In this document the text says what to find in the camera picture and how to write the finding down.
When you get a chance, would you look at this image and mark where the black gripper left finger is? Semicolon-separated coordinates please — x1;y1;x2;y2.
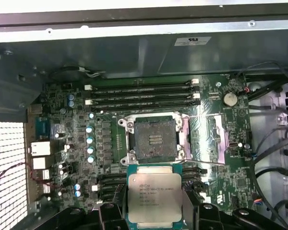
14;184;127;230

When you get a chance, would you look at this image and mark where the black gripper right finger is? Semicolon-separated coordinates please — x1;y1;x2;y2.
182;184;288;230

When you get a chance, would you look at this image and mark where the silver CPU green edge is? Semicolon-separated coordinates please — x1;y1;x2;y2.
126;164;183;228

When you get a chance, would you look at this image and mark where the metal socket cover frame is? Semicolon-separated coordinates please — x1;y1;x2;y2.
180;112;229;166

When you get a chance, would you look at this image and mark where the CPU socket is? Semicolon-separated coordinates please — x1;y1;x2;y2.
118;112;191;166

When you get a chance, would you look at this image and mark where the black RAM slot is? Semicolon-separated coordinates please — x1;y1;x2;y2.
85;92;201;105
92;85;201;98
91;182;205;193
93;99;202;113
84;78;200;92
102;190;212;205

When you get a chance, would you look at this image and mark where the green motherboard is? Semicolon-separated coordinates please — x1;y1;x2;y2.
26;73;253;230

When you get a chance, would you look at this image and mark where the metal drive cage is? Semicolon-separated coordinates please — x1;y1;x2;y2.
247;80;288;230

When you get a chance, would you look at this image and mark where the coin cell battery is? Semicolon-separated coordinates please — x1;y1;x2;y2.
221;92;238;108

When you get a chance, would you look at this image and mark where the black PC case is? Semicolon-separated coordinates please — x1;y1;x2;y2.
0;0;288;230

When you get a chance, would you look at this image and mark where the black wire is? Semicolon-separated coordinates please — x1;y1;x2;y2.
236;61;288;87
252;126;288;230

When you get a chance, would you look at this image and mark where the white case wall label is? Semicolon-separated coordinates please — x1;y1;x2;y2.
174;35;212;47

